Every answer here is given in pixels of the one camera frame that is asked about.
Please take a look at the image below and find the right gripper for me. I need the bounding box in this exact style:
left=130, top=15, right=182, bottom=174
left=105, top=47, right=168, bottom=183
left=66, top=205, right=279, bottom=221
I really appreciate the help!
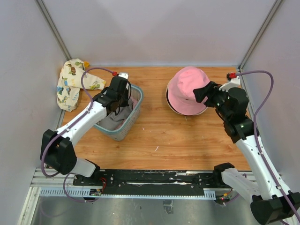
left=193, top=81, right=231, bottom=120

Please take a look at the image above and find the light pink hat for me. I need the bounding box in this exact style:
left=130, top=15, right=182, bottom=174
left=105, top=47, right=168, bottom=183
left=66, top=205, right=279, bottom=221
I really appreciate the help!
left=116, top=97, right=138, bottom=129

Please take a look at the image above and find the pink bucket hat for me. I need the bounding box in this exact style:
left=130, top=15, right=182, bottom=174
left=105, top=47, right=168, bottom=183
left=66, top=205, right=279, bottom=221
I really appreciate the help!
left=167, top=66, right=211, bottom=112

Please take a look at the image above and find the grey bucket hat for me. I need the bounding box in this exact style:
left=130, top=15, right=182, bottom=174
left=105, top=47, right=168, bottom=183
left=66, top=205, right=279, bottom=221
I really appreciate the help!
left=97, top=101, right=133, bottom=130

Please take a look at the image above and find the grey plastic laundry basket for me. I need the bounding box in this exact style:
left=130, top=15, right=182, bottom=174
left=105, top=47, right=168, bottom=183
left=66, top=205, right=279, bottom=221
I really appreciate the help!
left=94, top=85, right=144, bottom=141

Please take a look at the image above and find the black bucket hat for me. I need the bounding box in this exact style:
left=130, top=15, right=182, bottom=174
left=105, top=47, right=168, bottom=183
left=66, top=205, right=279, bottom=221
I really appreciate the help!
left=165, top=91, right=208, bottom=115

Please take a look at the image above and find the beige bucket hat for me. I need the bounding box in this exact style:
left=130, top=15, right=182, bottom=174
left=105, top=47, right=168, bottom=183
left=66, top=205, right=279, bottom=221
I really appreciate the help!
left=165, top=88, right=208, bottom=116

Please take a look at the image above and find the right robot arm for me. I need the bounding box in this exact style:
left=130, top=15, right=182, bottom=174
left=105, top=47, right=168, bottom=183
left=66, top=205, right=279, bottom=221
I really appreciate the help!
left=193, top=82, right=300, bottom=225

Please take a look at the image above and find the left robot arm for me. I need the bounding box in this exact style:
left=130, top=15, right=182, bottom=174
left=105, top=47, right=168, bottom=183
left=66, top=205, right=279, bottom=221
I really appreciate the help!
left=40, top=73, right=131, bottom=186

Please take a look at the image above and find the small yellow object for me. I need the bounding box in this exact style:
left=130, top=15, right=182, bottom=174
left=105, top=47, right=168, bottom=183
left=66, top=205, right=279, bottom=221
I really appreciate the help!
left=84, top=61, right=90, bottom=68

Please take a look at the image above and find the cartoon print cloth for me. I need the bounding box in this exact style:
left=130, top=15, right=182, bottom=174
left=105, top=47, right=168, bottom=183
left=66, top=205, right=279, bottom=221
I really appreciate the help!
left=56, top=59, right=106, bottom=112

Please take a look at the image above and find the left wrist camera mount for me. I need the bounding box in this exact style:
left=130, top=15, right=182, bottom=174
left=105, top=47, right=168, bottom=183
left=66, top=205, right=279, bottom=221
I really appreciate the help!
left=112, top=72, right=129, bottom=81

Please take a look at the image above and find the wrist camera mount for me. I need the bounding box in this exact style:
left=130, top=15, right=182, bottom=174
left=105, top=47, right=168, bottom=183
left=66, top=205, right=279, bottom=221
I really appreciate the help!
left=112, top=72, right=129, bottom=81
left=219, top=73, right=240, bottom=92

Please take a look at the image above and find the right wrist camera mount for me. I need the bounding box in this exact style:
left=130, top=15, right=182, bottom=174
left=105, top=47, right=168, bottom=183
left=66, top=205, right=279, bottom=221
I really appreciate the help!
left=219, top=73, right=240, bottom=92

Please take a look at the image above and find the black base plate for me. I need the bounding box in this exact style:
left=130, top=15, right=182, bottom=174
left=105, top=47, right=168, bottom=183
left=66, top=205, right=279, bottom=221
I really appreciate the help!
left=73, top=169, right=230, bottom=196

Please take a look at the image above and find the aluminium frame rail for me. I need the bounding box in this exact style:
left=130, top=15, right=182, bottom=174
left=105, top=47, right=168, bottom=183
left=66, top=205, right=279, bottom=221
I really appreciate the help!
left=30, top=167, right=78, bottom=188

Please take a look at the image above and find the grey cable duct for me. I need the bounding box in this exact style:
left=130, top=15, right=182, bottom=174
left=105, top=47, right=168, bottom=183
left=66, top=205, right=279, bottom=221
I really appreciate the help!
left=39, top=188, right=216, bottom=200

